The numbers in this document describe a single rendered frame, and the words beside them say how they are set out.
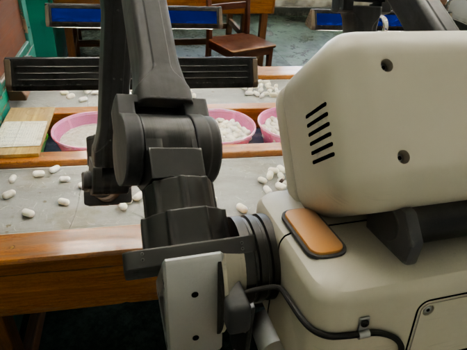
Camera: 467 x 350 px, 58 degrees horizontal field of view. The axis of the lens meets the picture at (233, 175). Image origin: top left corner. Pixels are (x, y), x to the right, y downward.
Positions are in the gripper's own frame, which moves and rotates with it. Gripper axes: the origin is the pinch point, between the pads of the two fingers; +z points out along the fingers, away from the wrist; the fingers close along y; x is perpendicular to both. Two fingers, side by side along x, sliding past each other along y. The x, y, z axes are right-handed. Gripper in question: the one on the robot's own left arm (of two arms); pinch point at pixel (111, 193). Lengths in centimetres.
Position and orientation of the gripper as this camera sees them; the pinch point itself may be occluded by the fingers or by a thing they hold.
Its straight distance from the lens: 107.0
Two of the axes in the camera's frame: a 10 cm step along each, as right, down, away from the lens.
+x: 0.8, 9.9, -1.3
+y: -9.8, 0.6, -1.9
